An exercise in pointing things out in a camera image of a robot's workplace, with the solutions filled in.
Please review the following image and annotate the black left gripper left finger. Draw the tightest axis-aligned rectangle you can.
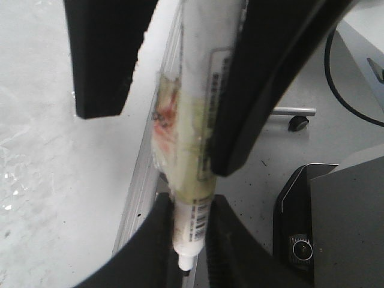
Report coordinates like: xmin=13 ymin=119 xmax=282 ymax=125
xmin=64 ymin=1 xmax=157 ymax=119

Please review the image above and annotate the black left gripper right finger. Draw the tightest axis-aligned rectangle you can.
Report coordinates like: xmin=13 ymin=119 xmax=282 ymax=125
xmin=210 ymin=1 xmax=353 ymax=176

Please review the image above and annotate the white black whiteboard marker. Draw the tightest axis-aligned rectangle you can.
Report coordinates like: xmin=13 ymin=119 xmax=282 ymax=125
xmin=152 ymin=1 xmax=246 ymax=272

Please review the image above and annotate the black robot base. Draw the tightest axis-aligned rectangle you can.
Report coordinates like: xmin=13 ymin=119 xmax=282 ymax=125
xmin=77 ymin=193 xmax=311 ymax=287

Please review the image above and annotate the grey caster leg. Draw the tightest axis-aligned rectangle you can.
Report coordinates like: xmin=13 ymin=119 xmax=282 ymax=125
xmin=271 ymin=106 xmax=317 ymax=132

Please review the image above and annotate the black cable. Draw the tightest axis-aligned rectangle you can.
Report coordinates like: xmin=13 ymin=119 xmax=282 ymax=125
xmin=324 ymin=25 xmax=384 ymax=127

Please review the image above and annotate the white whiteboard with aluminium frame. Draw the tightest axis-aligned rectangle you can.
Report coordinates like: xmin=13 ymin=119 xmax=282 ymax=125
xmin=1 ymin=1 xmax=177 ymax=287

